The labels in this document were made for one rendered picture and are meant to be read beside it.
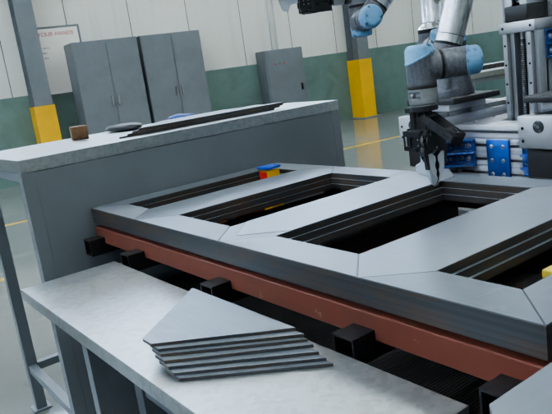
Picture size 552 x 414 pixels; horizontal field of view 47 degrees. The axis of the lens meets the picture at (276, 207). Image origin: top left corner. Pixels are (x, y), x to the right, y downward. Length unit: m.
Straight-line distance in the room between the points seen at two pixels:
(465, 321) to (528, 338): 0.10
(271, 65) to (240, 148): 9.24
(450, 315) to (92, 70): 9.34
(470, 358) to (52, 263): 1.48
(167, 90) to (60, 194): 8.37
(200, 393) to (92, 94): 9.16
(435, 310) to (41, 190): 1.43
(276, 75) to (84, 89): 3.50
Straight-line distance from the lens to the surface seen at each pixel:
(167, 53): 10.48
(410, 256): 1.16
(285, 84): 11.74
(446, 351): 1.00
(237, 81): 11.64
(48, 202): 2.12
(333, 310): 1.16
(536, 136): 1.89
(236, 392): 1.01
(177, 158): 2.28
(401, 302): 1.03
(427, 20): 2.43
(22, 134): 10.48
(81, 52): 10.07
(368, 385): 0.98
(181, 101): 10.51
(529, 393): 0.75
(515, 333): 0.91
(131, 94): 10.23
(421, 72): 1.68
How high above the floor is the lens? 1.22
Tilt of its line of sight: 12 degrees down
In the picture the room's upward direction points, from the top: 8 degrees counter-clockwise
